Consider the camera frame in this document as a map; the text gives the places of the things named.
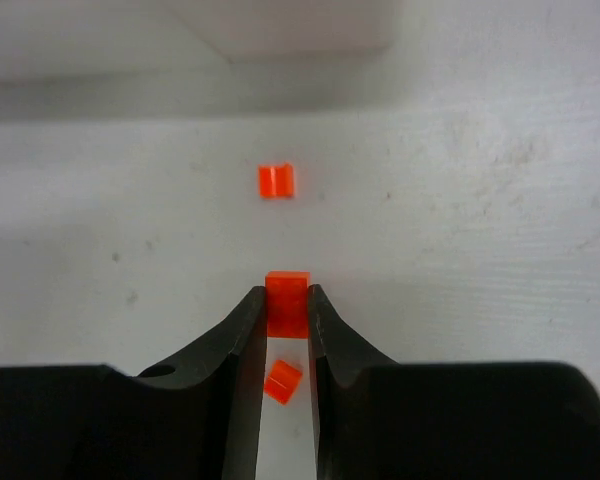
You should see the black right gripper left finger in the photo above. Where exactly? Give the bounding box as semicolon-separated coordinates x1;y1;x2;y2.
0;286;267;479

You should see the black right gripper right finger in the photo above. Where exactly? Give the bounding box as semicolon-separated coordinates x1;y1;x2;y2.
308;285;600;479

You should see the orange lego piece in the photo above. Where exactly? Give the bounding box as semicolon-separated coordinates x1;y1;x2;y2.
265;271;310;339
263;360;303;405
258;163;295;199

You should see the white divided plastic container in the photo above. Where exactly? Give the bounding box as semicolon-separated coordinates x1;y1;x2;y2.
0;1;404;82

